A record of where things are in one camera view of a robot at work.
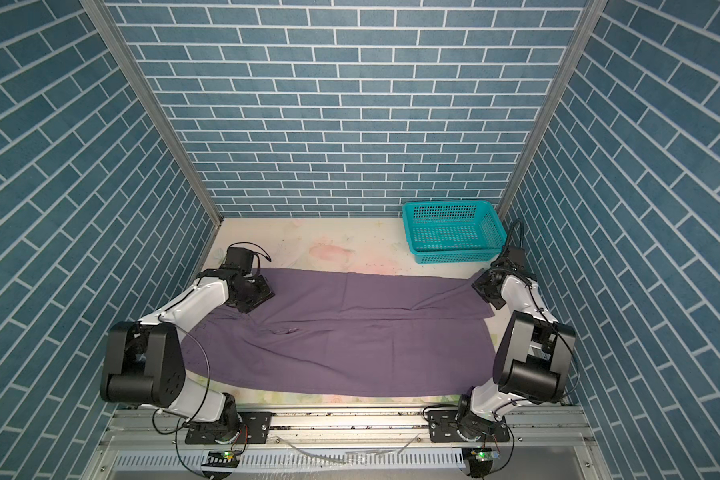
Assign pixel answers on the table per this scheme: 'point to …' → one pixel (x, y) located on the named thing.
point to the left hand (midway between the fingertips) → (271, 294)
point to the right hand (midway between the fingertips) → (481, 285)
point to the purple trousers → (347, 332)
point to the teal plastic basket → (452, 231)
